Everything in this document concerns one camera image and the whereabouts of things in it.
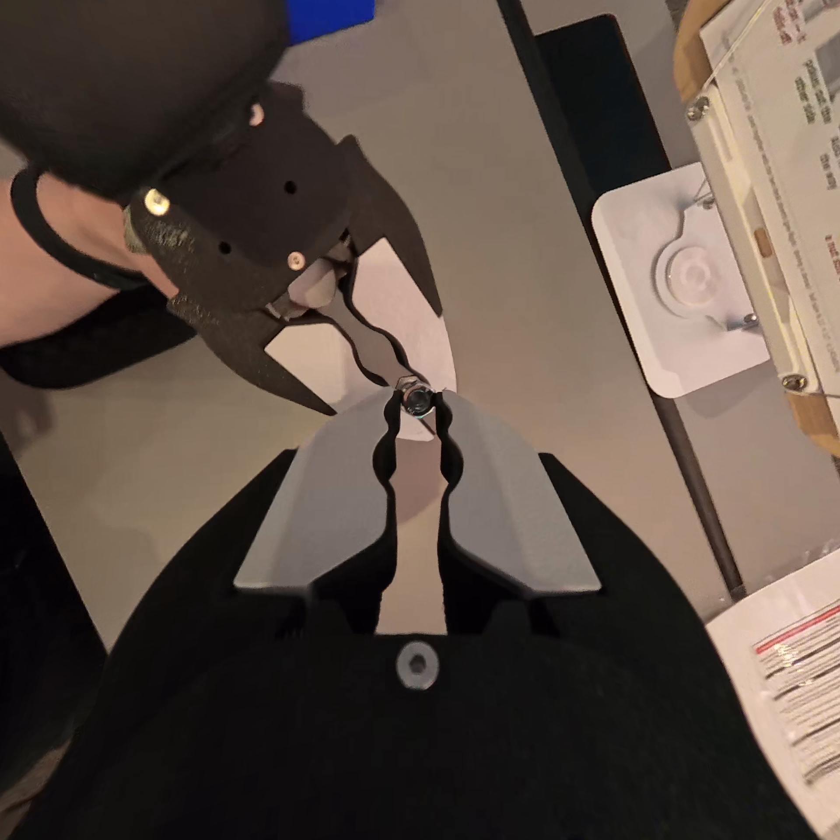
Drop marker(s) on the blue plastic bin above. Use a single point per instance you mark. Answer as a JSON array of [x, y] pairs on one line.
[[334, 16]]

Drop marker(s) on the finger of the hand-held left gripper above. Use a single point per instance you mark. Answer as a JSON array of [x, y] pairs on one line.
[[413, 308], [321, 361]]

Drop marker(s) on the steel hex nut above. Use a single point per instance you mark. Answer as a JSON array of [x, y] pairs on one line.
[[408, 381]]

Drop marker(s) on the black mat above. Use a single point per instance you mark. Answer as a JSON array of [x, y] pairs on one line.
[[590, 98]]

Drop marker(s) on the round wooden board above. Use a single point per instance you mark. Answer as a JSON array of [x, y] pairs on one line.
[[689, 59]]

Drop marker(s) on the white sign stand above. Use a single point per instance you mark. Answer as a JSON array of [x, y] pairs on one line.
[[630, 262]]

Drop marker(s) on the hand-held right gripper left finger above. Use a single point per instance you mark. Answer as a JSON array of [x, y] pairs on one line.
[[328, 505]]

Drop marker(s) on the white printed label sheet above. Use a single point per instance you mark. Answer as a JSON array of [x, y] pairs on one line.
[[774, 689]]

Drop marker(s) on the person's left hand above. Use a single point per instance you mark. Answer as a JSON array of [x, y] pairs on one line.
[[72, 223]]

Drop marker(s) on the person's dark clothing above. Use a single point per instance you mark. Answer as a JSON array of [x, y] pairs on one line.
[[39, 590]]

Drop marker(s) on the printed instruction sheet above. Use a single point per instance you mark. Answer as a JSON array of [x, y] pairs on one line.
[[787, 164]]

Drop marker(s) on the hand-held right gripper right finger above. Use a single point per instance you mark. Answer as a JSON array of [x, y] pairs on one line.
[[512, 505]]

